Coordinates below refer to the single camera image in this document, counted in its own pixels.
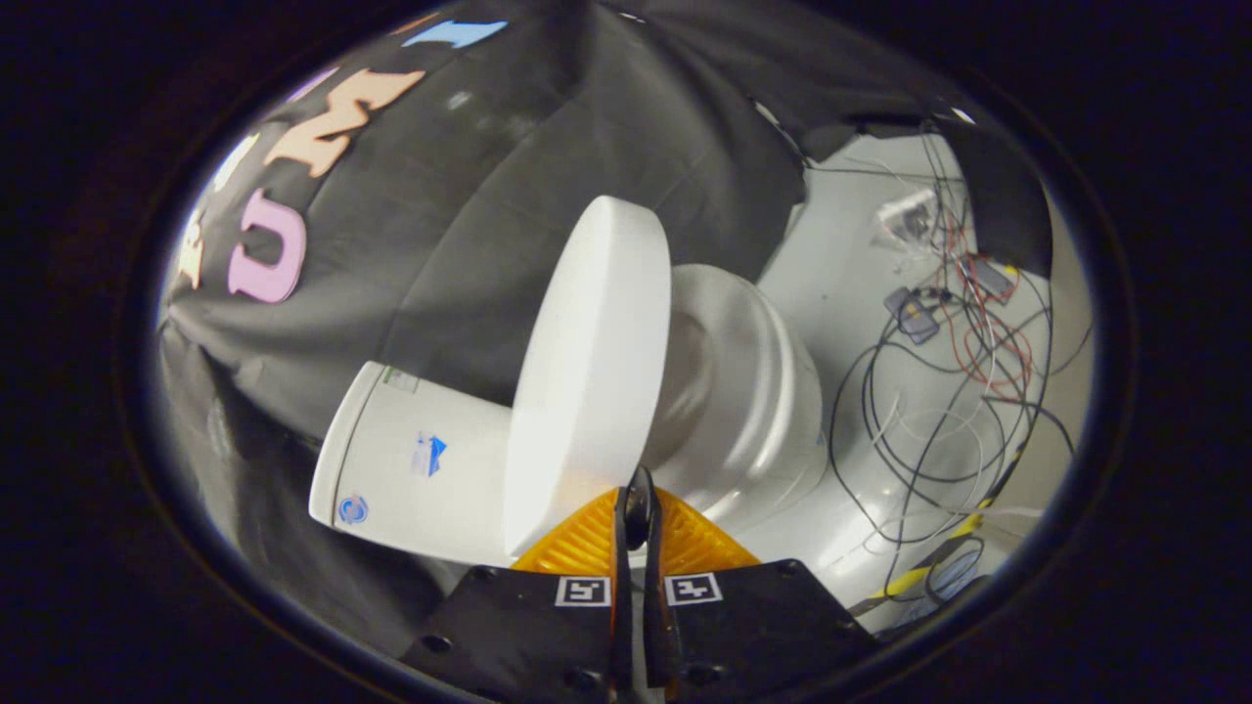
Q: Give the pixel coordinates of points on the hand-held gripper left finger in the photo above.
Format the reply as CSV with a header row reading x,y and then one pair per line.
x,y
623,587

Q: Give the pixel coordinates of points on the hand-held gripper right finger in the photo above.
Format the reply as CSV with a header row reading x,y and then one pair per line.
x,y
657,606

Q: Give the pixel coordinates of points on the white toilet bowl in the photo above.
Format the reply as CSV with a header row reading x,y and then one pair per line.
x,y
797,430

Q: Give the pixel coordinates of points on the white toilet tank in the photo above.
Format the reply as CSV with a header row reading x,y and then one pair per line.
x,y
391,489

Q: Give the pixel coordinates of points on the white toilet seat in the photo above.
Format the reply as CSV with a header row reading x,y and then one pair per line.
x,y
743,323

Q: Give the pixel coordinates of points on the small grey electronic device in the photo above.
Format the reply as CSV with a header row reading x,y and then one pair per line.
x,y
915,315

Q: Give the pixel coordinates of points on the black backdrop cloth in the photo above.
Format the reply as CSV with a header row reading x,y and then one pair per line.
x,y
509,196

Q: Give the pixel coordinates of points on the small clear electronic device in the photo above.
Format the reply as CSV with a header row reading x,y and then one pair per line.
x,y
910,217

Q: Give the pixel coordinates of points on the small dark electronic device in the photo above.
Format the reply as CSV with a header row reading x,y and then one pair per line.
x,y
990,279

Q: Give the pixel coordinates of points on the dark cloth piece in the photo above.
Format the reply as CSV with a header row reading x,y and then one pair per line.
x,y
998,196

